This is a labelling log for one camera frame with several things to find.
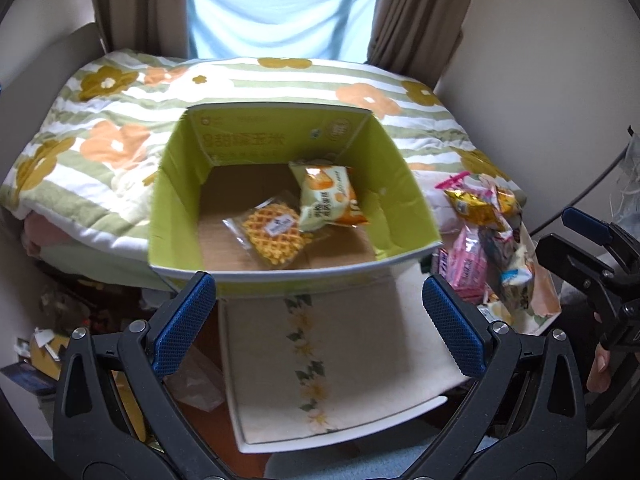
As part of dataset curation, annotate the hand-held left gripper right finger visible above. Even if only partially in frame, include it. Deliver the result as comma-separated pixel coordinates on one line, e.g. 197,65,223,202
405,275,588,478

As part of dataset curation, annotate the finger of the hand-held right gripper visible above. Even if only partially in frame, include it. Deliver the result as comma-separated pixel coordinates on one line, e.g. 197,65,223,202
561,206,638,273
535,232,603,308

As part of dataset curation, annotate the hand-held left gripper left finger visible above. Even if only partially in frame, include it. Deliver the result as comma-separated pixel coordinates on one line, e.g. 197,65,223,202
52,271,217,480

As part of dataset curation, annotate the white blue snack packet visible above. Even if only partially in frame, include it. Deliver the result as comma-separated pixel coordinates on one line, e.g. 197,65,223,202
500,245,536,311

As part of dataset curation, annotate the pink striped snack packet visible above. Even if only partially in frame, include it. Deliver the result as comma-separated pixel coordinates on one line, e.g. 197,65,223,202
437,225,488,301

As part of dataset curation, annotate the dark snack packet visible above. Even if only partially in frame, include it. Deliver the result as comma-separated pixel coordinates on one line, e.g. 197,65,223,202
477,227,516,271

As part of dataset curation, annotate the gold snack packet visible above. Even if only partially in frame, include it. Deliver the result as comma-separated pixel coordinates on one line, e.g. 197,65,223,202
444,187,518,226

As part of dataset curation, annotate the green cardboard box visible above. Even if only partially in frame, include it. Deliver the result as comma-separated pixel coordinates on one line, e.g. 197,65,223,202
147,101,442,301

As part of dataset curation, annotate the waffle packet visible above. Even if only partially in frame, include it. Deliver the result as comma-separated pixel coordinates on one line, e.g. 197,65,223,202
221,200,313,271

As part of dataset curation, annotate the pink edged snack packet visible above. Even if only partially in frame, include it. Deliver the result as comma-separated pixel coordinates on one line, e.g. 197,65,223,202
435,172,501,196

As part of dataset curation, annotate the orange white snack packet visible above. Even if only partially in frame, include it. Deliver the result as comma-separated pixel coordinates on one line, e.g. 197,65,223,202
288,159,372,232

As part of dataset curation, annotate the person's right hand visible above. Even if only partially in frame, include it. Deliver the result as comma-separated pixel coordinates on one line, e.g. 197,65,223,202
586,310,614,393

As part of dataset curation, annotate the cream floral cloth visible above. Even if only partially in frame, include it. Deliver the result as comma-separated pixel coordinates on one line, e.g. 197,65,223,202
480,220,561,336

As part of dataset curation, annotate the clear plastic wrap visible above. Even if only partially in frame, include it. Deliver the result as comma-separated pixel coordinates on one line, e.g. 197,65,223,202
607,130,640,231

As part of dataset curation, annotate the clear plastic bag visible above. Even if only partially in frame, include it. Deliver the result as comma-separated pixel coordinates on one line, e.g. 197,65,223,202
165,345,226,411

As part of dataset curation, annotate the white floral tray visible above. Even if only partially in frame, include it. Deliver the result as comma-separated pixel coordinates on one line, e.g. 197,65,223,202
217,265,476,446

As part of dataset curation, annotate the yellow paper item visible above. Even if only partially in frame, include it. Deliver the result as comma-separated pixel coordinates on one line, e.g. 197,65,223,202
20,327,71,376

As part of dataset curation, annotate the dark blue box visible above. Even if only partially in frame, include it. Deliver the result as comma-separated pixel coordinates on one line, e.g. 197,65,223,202
0,362,58,396

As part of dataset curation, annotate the floral striped blanket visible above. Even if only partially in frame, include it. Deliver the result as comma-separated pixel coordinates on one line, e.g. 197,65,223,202
0,49,526,261

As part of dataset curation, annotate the brown curtain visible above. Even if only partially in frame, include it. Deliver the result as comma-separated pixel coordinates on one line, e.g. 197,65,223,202
367,0,483,68
90,0,193,58

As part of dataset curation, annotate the blue sheer curtain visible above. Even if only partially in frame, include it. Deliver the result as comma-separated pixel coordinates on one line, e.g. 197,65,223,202
187,0,386,63

